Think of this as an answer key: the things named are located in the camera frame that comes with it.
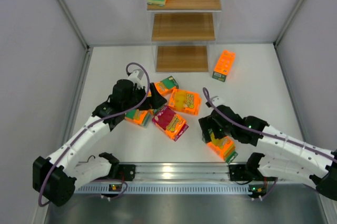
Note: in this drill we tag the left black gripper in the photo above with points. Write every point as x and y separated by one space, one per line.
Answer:
147 98

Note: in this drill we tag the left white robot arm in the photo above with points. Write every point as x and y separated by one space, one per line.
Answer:
84 139

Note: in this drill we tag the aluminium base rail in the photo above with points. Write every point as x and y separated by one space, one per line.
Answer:
181 172

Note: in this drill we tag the orange yellow sponge pack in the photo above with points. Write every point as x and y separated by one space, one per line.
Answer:
151 110

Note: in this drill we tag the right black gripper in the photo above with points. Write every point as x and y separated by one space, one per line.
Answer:
208 128

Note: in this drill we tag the pink Scrub Mommy box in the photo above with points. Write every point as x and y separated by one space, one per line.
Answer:
170 123

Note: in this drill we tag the orange Scrub Daddy box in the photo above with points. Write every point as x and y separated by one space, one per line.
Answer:
185 101

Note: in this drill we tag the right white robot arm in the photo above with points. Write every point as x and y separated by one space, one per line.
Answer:
275 154

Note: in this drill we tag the clear acrylic shelf unit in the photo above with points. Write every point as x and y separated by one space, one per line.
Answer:
217 18

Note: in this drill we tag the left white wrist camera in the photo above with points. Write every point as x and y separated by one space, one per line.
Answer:
136 77

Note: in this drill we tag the green orange sponge pack left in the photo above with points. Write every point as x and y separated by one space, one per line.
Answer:
140 118

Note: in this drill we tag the small green orange sponge pack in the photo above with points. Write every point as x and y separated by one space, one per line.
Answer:
166 86

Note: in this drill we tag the orange sponge box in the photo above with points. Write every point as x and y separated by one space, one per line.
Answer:
223 65

